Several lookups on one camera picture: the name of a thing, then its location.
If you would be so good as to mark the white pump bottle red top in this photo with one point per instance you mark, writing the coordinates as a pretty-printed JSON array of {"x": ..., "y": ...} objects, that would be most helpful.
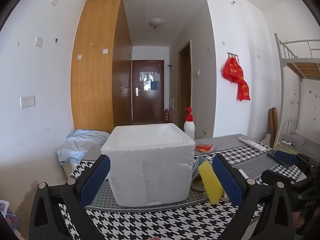
[{"x": 189, "y": 128}]

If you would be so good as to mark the blue door notice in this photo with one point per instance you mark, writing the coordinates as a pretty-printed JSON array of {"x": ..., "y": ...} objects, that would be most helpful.
[{"x": 154, "y": 85}]

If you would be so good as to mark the white metal bunk bed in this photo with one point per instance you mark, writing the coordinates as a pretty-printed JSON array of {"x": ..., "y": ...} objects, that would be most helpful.
[{"x": 282, "y": 80}]

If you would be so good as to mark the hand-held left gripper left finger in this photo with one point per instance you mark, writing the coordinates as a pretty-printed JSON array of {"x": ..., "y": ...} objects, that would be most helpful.
[{"x": 95, "y": 180}]

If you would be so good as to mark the white remote control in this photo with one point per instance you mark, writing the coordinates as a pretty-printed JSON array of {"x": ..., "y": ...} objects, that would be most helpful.
[{"x": 251, "y": 143}]

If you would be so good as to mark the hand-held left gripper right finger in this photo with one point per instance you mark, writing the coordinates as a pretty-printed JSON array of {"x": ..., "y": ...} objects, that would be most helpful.
[{"x": 227, "y": 180}]

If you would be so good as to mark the person's right hand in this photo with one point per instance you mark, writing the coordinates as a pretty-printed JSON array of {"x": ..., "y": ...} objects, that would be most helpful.
[{"x": 300, "y": 222}]

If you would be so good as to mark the white double wall socket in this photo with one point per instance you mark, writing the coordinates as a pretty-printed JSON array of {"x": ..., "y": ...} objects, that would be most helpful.
[{"x": 27, "y": 101}]

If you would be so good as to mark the red snack packet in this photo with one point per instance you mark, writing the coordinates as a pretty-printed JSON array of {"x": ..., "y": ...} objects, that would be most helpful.
[{"x": 203, "y": 147}]

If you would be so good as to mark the wooden boards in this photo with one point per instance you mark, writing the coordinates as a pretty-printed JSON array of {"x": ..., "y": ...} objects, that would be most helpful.
[{"x": 273, "y": 123}]

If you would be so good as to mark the yellow sponge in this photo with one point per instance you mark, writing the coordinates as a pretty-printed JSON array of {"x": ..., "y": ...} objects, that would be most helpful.
[{"x": 208, "y": 180}]

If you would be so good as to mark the white foam box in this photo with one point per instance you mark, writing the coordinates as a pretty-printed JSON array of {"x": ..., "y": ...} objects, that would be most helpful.
[{"x": 150, "y": 175}]

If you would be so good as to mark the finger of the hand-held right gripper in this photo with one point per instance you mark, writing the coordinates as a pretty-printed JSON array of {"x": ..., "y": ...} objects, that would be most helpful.
[
  {"x": 286, "y": 158},
  {"x": 270, "y": 176}
]

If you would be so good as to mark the metal wall hook rack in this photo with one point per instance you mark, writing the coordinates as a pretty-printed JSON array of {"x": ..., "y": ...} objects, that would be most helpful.
[{"x": 233, "y": 54}]

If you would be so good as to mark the ceiling lamp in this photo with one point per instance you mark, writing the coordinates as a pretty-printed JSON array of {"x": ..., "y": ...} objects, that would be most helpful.
[{"x": 156, "y": 23}]

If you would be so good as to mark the red plastic bag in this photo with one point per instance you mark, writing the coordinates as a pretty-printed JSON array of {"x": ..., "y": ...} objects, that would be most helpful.
[
  {"x": 243, "y": 91},
  {"x": 232, "y": 70}
]

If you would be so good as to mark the houndstooth tablecloth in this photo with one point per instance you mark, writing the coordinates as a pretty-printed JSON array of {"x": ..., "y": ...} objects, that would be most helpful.
[{"x": 150, "y": 222}]

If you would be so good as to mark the wooden wardrobe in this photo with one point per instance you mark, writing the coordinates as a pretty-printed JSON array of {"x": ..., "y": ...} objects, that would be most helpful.
[{"x": 95, "y": 80}]

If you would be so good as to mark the light blue bedding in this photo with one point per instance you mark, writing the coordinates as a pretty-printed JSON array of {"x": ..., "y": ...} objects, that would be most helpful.
[{"x": 80, "y": 142}]

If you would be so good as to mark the grey cloth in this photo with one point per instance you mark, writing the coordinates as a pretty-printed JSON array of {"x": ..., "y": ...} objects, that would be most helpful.
[{"x": 198, "y": 183}]

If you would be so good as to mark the red fire extinguisher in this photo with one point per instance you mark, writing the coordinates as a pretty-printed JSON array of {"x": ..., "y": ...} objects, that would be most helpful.
[{"x": 166, "y": 116}]

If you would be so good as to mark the colourful printed bag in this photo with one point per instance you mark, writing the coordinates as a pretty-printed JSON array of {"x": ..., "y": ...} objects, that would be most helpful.
[{"x": 7, "y": 215}]

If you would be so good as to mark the brown door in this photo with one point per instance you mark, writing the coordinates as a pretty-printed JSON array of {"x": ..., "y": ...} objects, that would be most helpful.
[{"x": 147, "y": 105}]

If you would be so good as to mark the wooden door frame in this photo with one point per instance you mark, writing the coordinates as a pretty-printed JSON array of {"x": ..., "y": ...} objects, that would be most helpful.
[{"x": 184, "y": 87}]

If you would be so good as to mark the grey cushion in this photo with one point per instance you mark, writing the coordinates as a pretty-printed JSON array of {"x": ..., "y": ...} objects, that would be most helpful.
[{"x": 295, "y": 140}]

